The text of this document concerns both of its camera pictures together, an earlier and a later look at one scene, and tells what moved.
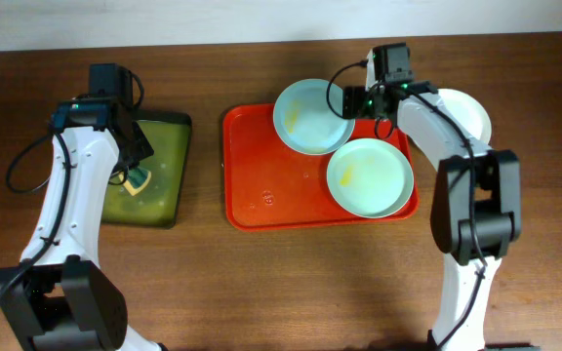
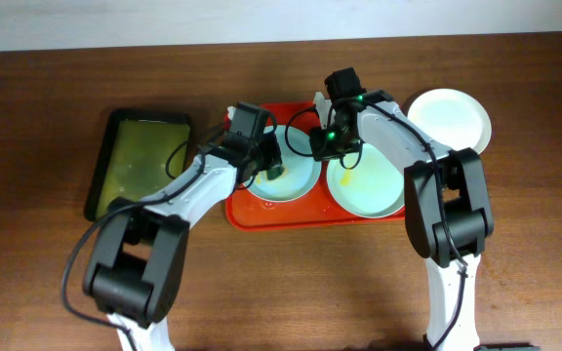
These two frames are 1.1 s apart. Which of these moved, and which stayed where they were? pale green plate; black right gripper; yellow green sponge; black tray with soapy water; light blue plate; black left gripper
Moved: light blue plate; yellow green sponge; black left gripper; black right gripper
Stayed: pale green plate; black tray with soapy water
